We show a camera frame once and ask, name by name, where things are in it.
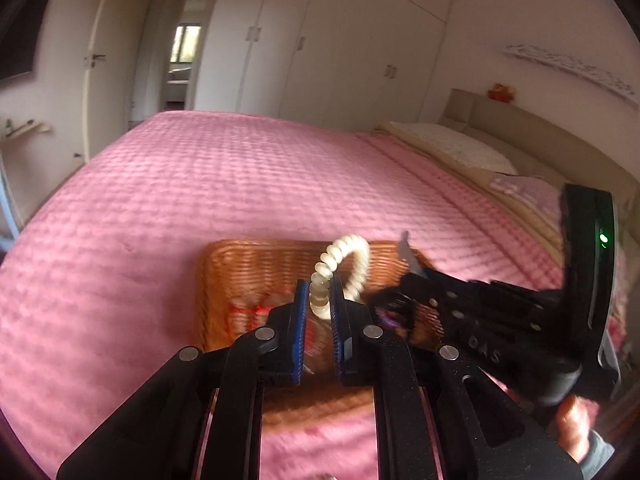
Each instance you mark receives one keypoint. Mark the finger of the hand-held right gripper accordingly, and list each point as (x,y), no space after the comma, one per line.
(435,285)
(415,317)

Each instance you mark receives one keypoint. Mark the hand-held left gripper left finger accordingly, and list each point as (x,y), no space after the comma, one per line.
(300,332)

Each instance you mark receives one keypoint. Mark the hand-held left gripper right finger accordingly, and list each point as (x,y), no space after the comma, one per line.
(337,332)

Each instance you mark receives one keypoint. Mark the blue hair clip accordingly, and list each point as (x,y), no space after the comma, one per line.
(411,255)

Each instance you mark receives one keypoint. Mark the woven wicker basket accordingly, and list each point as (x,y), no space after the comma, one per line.
(235,270)

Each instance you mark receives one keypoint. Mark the person's right hand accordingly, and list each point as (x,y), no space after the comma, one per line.
(575,425)

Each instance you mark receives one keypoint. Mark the purple patterned pillow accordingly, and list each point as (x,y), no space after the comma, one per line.
(530,195)

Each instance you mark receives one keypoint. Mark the white dotted pillow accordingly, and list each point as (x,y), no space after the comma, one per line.
(450,145)

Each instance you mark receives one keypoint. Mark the beige bed headboard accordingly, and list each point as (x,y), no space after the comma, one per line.
(540,135)

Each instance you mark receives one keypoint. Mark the pink plush blanket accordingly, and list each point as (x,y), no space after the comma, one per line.
(150,210)

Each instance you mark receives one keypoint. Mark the red plush toy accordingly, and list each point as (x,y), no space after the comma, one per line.
(501,92)

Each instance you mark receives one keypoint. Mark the white wardrobe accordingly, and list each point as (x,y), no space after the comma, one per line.
(340,35)

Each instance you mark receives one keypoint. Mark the blue and white desk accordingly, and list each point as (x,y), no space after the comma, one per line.
(9,200)

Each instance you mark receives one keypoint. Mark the white door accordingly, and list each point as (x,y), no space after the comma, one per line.
(120,60)

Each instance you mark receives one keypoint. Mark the white ornate wall shelf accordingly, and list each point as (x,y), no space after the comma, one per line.
(575,67)

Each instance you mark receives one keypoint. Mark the small wooden wall shelf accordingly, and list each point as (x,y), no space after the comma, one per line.
(25,127)

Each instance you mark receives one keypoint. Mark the black wall television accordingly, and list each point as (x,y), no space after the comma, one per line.
(20,35)

